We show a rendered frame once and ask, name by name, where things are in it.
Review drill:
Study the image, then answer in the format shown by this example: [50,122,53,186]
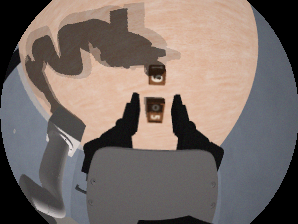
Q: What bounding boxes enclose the brown cube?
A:
[149,104,163,121]
[148,65,166,86]

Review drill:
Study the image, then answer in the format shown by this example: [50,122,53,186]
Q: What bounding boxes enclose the brown wooden tray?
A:
[147,98,165,123]

